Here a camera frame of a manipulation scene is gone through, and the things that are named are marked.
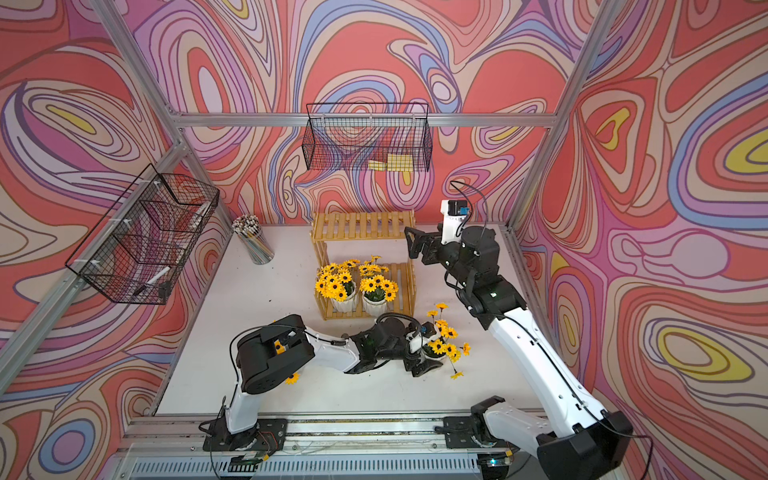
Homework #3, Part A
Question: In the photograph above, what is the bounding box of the sunflower pot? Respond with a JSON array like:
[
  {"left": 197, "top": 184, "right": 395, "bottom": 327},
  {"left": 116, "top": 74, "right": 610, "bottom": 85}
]
[
  {"left": 422, "top": 302, "right": 471, "bottom": 379},
  {"left": 274, "top": 340, "right": 299, "bottom": 384},
  {"left": 358, "top": 255, "right": 399, "bottom": 317},
  {"left": 315, "top": 259, "right": 360, "bottom": 313}
]

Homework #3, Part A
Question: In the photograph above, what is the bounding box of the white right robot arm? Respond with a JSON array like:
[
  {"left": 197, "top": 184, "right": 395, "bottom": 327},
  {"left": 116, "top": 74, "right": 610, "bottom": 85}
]
[{"left": 405, "top": 226, "right": 633, "bottom": 479}]

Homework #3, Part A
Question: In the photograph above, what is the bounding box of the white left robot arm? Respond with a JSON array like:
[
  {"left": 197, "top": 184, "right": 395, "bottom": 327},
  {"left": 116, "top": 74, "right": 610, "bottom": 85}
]
[{"left": 199, "top": 312, "right": 446, "bottom": 454}]

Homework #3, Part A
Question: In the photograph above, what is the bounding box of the wooden two-tier shelf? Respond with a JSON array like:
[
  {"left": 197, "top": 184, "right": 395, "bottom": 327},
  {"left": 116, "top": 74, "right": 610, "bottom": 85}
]
[{"left": 311, "top": 211, "right": 416, "bottom": 320}]

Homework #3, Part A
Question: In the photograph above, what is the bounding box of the yellow sticky notes pad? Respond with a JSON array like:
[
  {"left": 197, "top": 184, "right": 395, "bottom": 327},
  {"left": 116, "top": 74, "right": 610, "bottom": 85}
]
[{"left": 367, "top": 153, "right": 415, "bottom": 173}]

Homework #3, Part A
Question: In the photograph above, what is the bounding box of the cup of pencils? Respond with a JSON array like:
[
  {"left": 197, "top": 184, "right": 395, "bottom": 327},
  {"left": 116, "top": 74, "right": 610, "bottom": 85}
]
[{"left": 232, "top": 215, "right": 274, "bottom": 265}]

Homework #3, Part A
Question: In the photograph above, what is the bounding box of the white marker in basket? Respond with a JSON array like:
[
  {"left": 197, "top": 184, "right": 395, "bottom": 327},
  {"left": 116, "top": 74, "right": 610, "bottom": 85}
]
[{"left": 133, "top": 266, "right": 170, "bottom": 296}]

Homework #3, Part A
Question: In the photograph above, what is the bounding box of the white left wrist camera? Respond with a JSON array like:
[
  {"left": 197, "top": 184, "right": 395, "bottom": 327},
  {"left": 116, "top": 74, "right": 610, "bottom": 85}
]
[{"left": 406, "top": 322, "right": 437, "bottom": 355}]

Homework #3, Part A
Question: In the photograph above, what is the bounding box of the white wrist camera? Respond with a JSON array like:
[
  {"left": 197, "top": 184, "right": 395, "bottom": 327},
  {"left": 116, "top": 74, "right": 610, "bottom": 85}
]
[
  {"left": 440, "top": 199, "right": 471, "bottom": 245},
  {"left": 406, "top": 322, "right": 437, "bottom": 355}
]

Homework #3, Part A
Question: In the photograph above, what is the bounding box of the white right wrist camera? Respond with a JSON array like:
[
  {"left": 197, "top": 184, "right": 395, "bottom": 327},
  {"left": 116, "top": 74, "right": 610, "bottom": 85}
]
[{"left": 440, "top": 199, "right": 471, "bottom": 245}]

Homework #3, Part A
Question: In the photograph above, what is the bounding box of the black wire basket back wall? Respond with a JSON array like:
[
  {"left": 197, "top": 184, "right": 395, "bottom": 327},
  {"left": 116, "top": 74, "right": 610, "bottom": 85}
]
[{"left": 302, "top": 101, "right": 433, "bottom": 172}]

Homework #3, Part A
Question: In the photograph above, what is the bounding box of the black wire basket wall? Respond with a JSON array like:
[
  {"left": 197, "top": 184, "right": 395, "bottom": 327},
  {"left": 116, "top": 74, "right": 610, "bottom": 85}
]
[
  {"left": 302, "top": 101, "right": 433, "bottom": 172},
  {"left": 65, "top": 165, "right": 220, "bottom": 305}
]

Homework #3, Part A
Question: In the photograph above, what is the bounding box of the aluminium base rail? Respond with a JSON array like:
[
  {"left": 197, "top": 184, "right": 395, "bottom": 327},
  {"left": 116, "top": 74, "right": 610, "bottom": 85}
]
[{"left": 113, "top": 407, "right": 619, "bottom": 480}]

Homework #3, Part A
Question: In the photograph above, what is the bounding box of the black wire basket left wall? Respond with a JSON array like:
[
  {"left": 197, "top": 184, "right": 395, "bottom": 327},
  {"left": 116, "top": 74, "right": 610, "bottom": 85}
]
[{"left": 65, "top": 165, "right": 220, "bottom": 305}]

